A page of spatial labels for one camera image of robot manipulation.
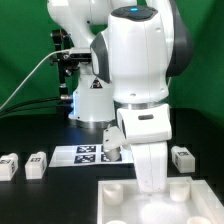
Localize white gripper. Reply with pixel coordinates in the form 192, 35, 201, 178
131, 142, 168, 194

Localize white square table top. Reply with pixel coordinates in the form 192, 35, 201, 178
97, 177, 224, 224

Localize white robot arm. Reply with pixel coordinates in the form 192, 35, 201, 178
47, 0, 192, 194

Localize white sheet with tags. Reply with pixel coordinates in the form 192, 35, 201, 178
49, 144, 133, 167

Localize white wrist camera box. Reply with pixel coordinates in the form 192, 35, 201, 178
102, 103, 173, 153

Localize black cables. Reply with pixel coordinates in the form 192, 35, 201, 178
0, 96, 68, 118

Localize black camera stand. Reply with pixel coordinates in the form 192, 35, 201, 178
50, 29, 91, 115

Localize white cable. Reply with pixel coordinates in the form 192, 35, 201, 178
0, 49, 73, 113

